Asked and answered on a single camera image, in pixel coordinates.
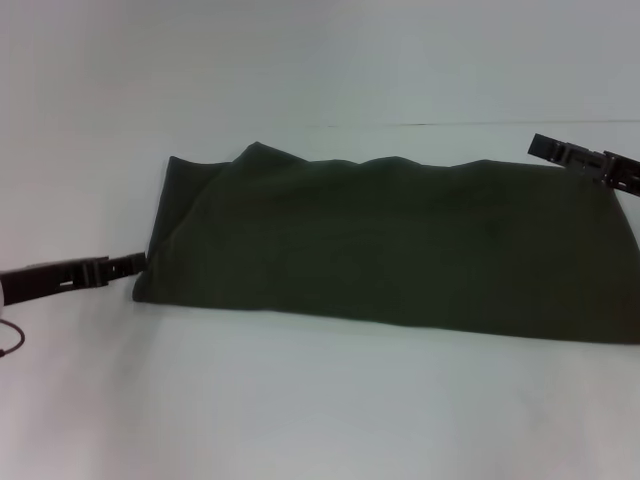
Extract dark green FREE t-shirt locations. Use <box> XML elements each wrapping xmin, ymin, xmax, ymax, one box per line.
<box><xmin>131</xmin><ymin>141</ymin><xmax>640</xmax><ymax>346</ymax></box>

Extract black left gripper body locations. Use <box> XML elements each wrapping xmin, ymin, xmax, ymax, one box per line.
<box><xmin>0</xmin><ymin>256</ymin><xmax>92</xmax><ymax>307</ymax></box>

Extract left arm cable with plug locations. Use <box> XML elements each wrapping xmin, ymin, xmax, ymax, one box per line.
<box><xmin>0</xmin><ymin>319</ymin><xmax>27</xmax><ymax>358</ymax></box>

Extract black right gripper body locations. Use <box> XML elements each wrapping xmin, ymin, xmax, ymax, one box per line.
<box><xmin>602</xmin><ymin>148</ymin><xmax>640</xmax><ymax>198</ymax></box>

